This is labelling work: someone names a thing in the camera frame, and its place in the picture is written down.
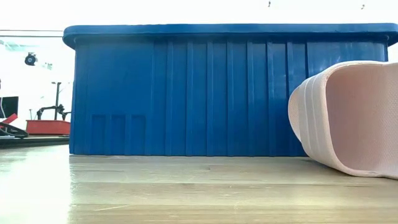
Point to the pink slide sandal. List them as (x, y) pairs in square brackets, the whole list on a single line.
[(357, 124)]

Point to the black background robot arm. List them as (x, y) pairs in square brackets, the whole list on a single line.
[(49, 109)]

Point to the blue plastic bin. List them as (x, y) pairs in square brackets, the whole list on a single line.
[(202, 93)]

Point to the red plastic bin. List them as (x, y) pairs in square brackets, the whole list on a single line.
[(46, 127)]

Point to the thin black stand pole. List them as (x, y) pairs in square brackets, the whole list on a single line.
[(57, 99)]

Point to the side workbench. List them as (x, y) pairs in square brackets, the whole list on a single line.
[(34, 141)]

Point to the black and red tool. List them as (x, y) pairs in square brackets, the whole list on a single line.
[(11, 130)]

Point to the black monitor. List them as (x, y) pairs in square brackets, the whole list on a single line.
[(9, 107)]

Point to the black wall-mounted camera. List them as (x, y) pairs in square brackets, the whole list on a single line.
[(30, 59)]

